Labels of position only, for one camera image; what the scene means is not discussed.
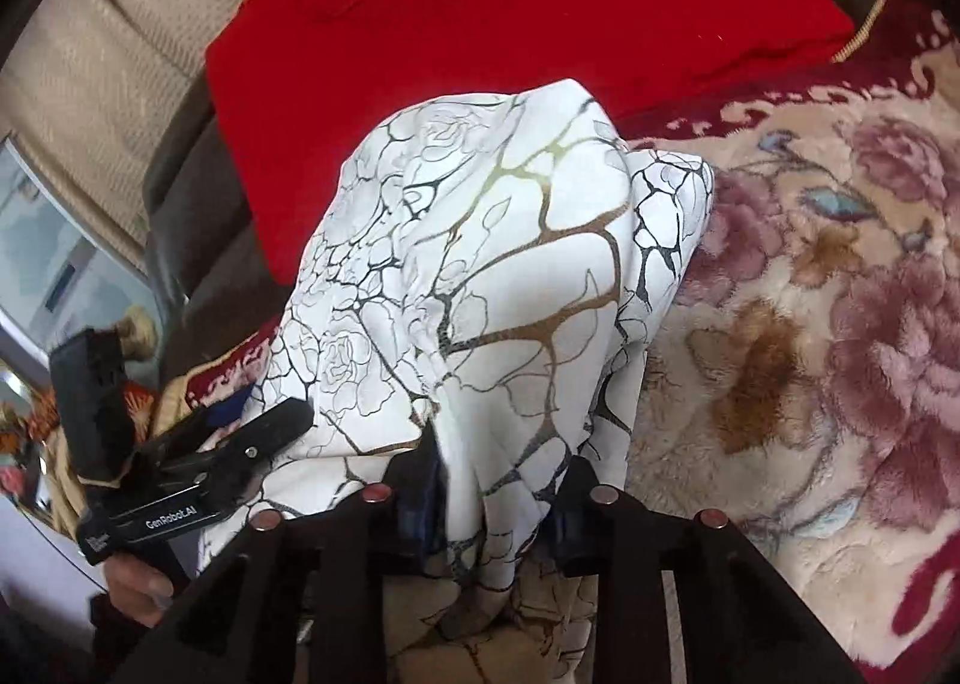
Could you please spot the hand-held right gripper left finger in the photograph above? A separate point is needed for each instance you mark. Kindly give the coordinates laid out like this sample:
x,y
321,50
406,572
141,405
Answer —
x,y
421,508

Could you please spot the person's left hand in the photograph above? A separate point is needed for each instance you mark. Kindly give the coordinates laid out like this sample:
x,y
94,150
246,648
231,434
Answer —
x,y
139,586

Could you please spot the window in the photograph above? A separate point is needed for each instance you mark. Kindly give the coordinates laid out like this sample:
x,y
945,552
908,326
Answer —
x,y
60,264

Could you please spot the beige curtain tassel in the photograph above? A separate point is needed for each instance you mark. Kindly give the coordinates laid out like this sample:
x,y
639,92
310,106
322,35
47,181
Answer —
x,y
141,333

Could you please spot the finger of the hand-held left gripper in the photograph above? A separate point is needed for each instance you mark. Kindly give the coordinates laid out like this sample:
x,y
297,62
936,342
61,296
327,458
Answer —
x,y
199,433
259,440

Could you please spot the white garment with crackle print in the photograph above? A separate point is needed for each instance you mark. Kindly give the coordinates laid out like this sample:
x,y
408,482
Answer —
x,y
487,279

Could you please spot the large red pillow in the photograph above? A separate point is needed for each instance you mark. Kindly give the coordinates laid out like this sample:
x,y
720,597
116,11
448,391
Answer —
x,y
525,16

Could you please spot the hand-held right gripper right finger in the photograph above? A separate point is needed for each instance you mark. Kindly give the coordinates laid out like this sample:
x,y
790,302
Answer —
x,y
571,538

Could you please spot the floral plush blanket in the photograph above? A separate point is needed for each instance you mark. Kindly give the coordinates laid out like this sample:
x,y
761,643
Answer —
x,y
810,354

